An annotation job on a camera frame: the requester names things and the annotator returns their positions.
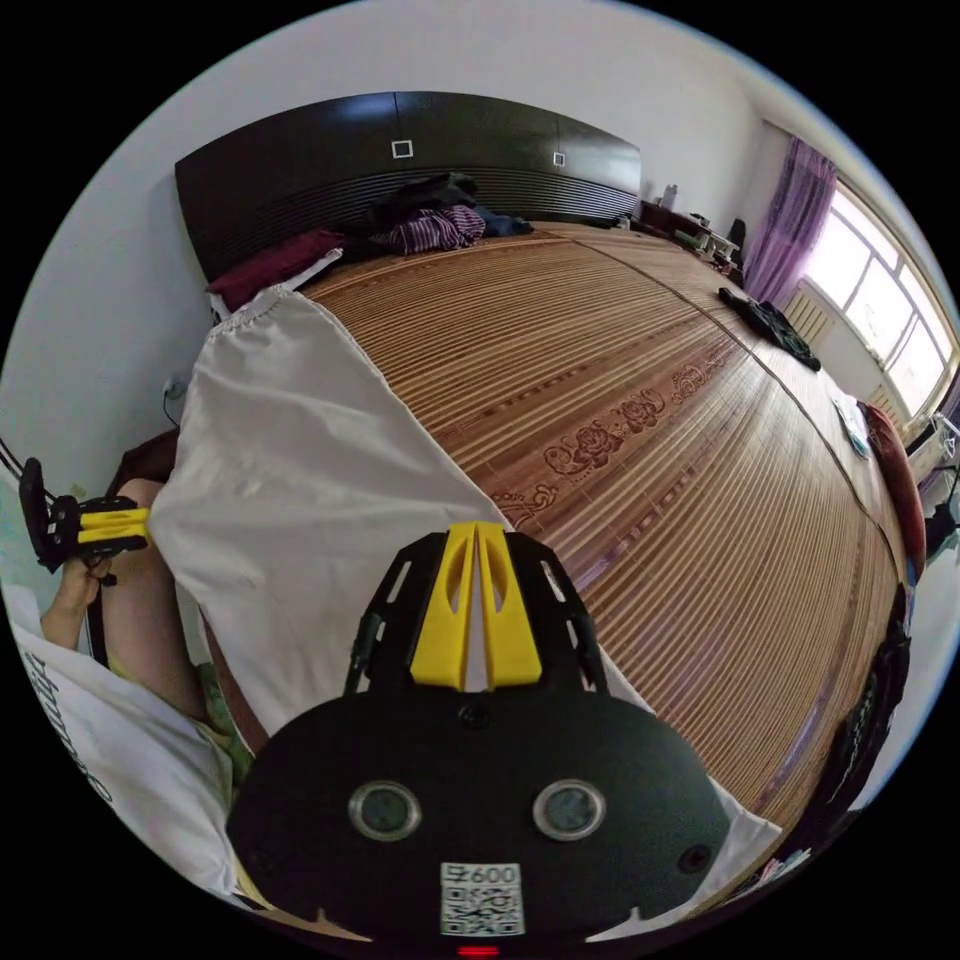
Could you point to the person's left hand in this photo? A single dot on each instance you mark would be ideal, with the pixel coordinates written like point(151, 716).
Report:
point(69, 607)

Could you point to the bed with woven mat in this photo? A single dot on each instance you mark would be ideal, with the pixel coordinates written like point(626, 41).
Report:
point(615, 390)

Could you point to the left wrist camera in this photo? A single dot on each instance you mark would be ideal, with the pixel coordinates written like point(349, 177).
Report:
point(31, 487)

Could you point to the white pants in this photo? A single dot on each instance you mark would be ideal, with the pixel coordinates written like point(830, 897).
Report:
point(300, 480)

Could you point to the dark green garment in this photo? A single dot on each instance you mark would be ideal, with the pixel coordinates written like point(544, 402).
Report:
point(776, 326)

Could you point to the white radiator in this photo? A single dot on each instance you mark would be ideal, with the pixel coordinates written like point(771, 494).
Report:
point(808, 319)

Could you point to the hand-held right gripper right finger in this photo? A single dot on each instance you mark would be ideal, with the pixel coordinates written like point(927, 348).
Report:
point(510, 637)

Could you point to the black garment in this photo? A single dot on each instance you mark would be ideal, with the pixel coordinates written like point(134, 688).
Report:
point(870, 712)

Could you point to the red cushion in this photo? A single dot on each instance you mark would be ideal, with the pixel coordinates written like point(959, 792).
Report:
point(896, 480)

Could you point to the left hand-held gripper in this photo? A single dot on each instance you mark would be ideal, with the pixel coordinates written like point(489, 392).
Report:
point(61, 529)

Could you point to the folded maroon garment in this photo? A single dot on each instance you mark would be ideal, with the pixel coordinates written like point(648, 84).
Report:
point(270, 266)

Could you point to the purple curtain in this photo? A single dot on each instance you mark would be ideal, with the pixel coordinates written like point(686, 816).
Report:
point(795, 217)

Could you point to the person's body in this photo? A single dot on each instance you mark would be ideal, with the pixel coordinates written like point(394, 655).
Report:
point(112, 742)

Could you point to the dark wooden desk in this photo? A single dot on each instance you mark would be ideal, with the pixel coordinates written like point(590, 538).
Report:
point(690, 225)

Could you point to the pile of clothes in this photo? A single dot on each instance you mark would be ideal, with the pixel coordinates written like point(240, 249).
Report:
point(442, 217)

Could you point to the window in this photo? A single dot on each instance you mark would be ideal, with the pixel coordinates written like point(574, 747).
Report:
point(877, 292)

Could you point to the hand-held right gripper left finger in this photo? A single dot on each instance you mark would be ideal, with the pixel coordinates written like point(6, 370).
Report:
point(442, 637)

